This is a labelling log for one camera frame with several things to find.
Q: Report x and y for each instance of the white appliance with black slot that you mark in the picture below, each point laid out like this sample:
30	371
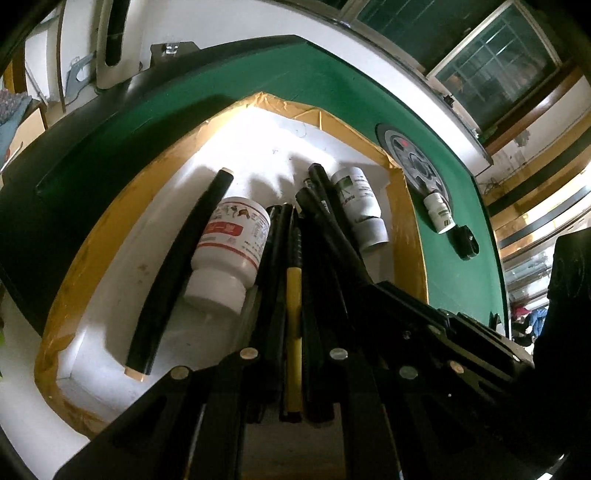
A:
113	41

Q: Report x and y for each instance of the yellow and black pen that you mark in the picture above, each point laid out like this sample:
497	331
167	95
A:
293	323

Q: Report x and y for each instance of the grey metal bracket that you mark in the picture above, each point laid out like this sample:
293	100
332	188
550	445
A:
78	76

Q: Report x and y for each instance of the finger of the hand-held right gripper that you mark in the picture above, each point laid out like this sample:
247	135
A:
443	350
461	325

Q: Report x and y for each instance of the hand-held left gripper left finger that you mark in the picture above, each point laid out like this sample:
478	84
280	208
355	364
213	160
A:
249	371

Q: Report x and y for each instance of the window with grille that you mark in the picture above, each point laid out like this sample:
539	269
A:
397	18
498	60

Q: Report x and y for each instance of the bundle of black pens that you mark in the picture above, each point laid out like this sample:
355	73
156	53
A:
323	221

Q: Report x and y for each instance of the round black table control disc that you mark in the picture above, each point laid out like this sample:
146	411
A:
411	157

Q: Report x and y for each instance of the small white bottle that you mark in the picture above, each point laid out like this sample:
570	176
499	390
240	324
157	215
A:
439	212

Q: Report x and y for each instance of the white foam box yellow tape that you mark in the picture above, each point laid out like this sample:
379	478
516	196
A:
258	138

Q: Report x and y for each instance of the white bottle green label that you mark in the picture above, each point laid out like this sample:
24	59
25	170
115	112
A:
358	198

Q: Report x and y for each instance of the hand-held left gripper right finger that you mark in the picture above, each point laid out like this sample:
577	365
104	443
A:
341	371

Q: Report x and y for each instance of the grey patterned cloth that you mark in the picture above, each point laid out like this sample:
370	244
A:
11	115

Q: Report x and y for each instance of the small black round object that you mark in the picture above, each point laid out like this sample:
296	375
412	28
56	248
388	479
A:
467	242

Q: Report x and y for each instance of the long black stick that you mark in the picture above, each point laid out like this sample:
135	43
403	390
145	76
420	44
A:
184	258

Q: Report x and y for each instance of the large white bottle red label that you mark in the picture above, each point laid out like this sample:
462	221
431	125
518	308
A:
231	249

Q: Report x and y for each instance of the cardboard box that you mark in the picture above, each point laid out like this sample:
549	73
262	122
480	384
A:
27	134

